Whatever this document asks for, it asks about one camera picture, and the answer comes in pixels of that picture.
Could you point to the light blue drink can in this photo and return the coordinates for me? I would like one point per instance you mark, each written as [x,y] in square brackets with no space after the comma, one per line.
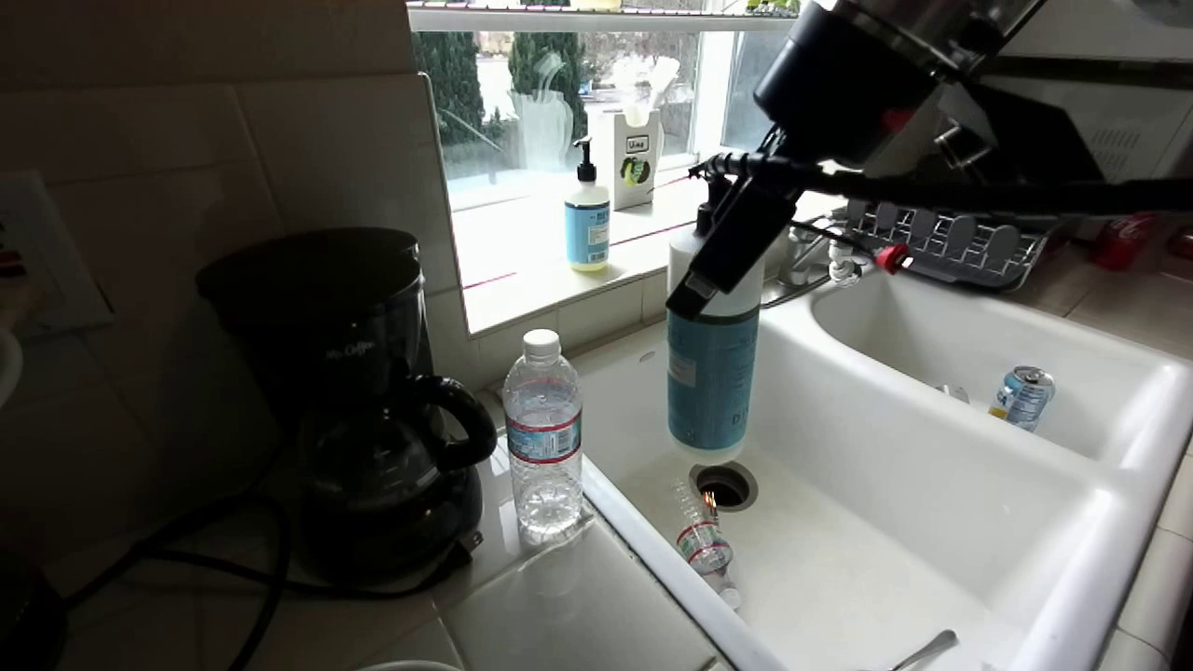
[1022,396]

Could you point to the soap bottle with black pump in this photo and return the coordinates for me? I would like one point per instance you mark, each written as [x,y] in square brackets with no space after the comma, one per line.
[588,227]

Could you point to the upright clear water bottle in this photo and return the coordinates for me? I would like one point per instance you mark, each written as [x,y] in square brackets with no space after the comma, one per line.
[541,432]

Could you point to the white double basin sink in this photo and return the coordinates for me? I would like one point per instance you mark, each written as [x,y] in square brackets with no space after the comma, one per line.
[895,495]

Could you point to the black coffee maker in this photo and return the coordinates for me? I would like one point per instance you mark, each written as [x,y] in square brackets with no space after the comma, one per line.
[338,375]

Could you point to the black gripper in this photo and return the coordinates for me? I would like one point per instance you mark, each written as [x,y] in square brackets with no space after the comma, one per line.
[768,206]

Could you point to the small crushed plastic bottle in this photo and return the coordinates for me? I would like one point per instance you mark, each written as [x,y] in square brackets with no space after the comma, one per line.
[706,544]

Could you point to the blue label dish soap bottle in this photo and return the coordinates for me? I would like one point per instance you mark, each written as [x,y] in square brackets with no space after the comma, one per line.
[710,375]

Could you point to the metal sink drain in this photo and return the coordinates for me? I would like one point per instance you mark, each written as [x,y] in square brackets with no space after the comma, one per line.
[723,485]

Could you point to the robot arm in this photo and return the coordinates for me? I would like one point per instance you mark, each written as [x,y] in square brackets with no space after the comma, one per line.
[869,59]

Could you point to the white framed window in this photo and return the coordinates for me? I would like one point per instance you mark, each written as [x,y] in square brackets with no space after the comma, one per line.
[598,19]

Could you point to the white carton with green print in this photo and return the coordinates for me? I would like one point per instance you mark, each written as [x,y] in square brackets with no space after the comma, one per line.
[636,161]

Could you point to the chrome sink faucet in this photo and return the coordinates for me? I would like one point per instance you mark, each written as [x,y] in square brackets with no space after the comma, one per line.
[848,267]

